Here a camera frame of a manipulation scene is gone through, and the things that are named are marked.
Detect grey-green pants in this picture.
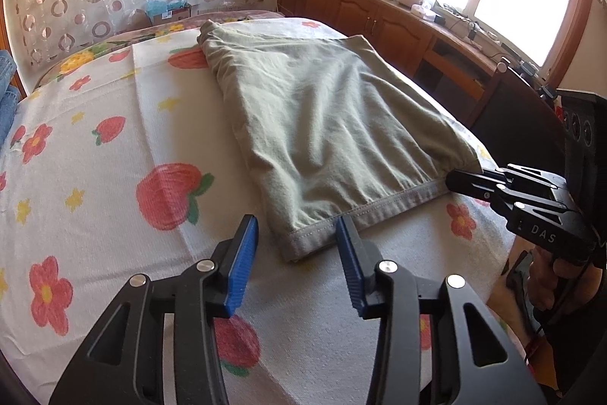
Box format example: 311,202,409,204
197,20,481,263

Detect person's right hand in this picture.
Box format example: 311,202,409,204
527,246,572,312

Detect folded blue jeans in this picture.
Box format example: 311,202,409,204
0,49,17,90
0,85,20,147

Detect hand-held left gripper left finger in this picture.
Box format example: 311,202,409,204
47,214,261,405

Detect white strawberry flower sheet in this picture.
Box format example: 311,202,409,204
0,18,517,405

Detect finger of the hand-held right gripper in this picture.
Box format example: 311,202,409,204
446,169,570,221
481,164,565,197

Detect cardboard box with blue bags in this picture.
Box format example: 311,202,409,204
145,0,193,26

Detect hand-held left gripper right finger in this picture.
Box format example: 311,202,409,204
334,215,546,405

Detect black chair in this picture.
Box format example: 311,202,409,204
474,61,570,178

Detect wooden side cabinet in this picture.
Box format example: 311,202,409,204
277,0,560,126

